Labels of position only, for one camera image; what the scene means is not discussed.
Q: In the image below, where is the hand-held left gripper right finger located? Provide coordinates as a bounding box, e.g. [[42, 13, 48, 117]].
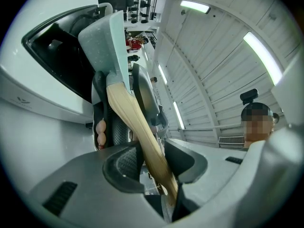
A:
[[163, 124, 304, 228]]

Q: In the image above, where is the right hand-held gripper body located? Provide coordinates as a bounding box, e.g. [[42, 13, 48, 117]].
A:
[[151, 104, 170, 139]]

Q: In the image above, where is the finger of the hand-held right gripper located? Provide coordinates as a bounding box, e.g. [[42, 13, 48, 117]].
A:
[[132, 63, 160, 120], [91, 70, 131, 150]]

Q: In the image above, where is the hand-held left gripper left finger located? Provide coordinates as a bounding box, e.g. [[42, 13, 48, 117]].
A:
[[28, 143, 172, 228]]

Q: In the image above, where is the light blue rectangular pan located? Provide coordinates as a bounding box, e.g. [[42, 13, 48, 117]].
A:
[[77, 10, 179, 209]]

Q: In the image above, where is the person's right hand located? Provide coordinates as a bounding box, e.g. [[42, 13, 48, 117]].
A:
[[95, 119, 107, 151]]

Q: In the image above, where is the ceiling light strip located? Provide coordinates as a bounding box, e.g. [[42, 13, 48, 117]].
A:
[[172, 101, 185, 130], [180, 0, 211, 14], [243, 31, 283, 86], [158, 64, 168, 85]]

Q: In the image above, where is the white vent grille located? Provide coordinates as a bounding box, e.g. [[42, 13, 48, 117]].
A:
[[218, 136, 245, 149]]

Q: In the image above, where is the person's head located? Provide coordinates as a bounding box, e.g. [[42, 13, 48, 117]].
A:
[[240, 103, 275, 149]]

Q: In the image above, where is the white display shelf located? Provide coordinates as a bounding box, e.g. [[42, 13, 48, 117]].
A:
[[123, 0, 162, 25]]

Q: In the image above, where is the black head-worn camera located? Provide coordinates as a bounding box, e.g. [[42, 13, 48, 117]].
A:
[[239, 88, 259, 105]]

